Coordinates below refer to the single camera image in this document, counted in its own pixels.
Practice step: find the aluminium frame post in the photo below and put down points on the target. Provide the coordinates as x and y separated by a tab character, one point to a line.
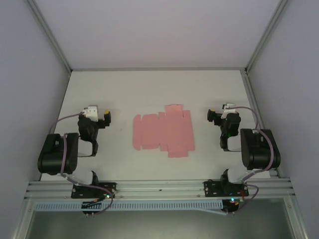
268	35
51	37

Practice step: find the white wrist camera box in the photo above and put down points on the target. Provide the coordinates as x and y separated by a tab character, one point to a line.
228	108
91	112

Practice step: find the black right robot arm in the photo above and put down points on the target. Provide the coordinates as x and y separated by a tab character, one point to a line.
259	152

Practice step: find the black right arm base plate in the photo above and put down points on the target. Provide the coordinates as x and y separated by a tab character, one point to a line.
214	189

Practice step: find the aluminium mounting rail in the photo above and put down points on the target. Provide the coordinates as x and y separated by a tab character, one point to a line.
159	188

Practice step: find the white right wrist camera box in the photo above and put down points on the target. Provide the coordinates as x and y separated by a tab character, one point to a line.
228	108

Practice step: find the black connector module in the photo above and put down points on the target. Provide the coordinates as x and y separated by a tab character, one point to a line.
231	205

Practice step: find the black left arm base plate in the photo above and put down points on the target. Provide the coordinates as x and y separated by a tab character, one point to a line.
99	190

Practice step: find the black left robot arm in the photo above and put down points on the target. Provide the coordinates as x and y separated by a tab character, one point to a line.
53	154

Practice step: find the pink cardboard box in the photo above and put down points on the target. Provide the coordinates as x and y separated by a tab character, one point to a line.
164	130

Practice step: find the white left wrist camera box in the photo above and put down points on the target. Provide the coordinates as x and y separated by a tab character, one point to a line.
91	112

